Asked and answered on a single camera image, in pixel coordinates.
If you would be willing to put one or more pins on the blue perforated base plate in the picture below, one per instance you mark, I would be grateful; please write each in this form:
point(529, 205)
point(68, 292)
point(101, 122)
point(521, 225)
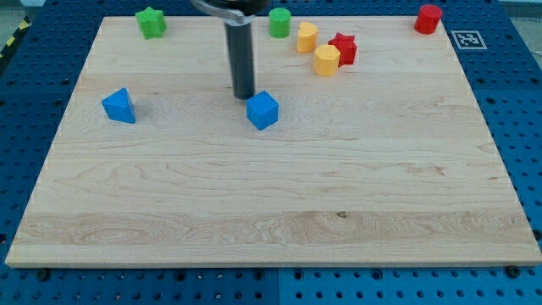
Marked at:
point(35, 89)

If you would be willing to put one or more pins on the blue triangular prism block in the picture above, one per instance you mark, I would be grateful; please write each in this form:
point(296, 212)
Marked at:
point(119, 107)

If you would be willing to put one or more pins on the yellow hexagon block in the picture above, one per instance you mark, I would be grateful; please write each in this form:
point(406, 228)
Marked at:
point(326, 60)

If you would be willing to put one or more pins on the red star block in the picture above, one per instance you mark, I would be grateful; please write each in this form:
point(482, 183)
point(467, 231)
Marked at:
point(346, 44)

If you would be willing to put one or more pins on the green cylinder block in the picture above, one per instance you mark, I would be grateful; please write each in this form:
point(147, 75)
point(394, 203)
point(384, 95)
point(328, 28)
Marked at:
point(279, 22)

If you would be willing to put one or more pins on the red cylinder block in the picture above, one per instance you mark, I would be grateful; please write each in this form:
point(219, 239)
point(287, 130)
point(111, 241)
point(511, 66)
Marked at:
point(429, 16)

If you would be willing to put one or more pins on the green star block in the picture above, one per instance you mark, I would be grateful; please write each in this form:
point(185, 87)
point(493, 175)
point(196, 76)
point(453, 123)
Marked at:
point(151, 22)

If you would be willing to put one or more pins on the yellow heart block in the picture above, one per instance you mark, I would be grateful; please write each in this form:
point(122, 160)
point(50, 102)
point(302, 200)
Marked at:
point(307, 37)

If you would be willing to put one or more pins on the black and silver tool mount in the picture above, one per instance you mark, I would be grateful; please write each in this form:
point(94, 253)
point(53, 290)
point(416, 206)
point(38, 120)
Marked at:
point(233, 12)

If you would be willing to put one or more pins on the white fiducial marker tag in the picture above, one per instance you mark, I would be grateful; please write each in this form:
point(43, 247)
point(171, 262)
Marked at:
point(468, 40)

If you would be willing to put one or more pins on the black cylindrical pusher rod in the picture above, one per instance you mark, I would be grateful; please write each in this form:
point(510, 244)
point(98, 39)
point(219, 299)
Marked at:
point(240, 50)

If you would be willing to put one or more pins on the blue cube block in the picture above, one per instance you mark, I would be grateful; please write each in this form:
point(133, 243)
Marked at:
point(262, 110)

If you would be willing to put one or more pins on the yellow black hazard tape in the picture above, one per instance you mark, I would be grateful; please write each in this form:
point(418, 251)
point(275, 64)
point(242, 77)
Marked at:
point(16, 38)

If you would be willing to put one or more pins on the light wooden board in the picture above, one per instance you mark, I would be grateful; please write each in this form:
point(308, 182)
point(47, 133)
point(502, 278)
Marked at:
point(387, 163)

